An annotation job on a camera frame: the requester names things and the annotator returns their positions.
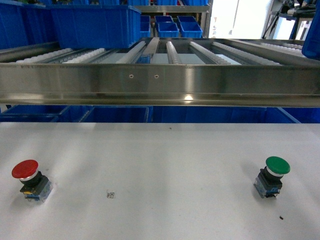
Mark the green mushroom push button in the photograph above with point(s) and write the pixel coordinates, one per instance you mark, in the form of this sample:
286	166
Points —
268	181

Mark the red mushroom push button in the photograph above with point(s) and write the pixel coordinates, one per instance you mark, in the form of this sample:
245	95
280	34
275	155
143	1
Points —
36	186

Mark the stainless steel roller shelf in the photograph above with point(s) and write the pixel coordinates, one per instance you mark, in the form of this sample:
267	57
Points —
163	71

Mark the large blue bin on shelf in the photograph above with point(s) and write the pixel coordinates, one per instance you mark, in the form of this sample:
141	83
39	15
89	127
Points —
96	26

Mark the small QR code sticker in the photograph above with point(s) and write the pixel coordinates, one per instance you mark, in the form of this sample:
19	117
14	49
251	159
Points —
110	194

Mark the small blue bin background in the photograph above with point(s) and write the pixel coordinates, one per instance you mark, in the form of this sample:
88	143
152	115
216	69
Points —
167	30
190	30

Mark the small blue bin background right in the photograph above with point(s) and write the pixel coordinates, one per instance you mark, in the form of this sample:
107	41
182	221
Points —
190	30

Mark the blue bin far left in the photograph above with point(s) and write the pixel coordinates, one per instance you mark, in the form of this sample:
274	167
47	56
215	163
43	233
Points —
24	24

